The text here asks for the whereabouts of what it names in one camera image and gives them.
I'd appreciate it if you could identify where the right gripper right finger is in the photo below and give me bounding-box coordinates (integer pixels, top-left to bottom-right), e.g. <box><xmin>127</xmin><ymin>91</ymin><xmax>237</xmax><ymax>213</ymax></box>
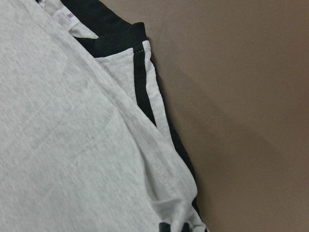
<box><xmin>181</xmin><ymin>223</ymin><xmax>190</xmax><ymax>232</ymax></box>

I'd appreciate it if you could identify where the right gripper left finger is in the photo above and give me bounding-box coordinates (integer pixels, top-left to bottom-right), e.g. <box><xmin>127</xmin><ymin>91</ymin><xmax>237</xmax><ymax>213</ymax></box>
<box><xmin>159</xmin><ymin>222</ymin><xmax>169</xmax><ymax>232</ymax></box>

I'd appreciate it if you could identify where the grey cartoon print t-shirt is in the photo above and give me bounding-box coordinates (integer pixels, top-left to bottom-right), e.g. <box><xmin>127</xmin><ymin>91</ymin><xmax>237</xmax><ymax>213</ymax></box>
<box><xmin>0</xmin><ymin>0</ymin><xmax>206</xmax><ymax>232</ymax></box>

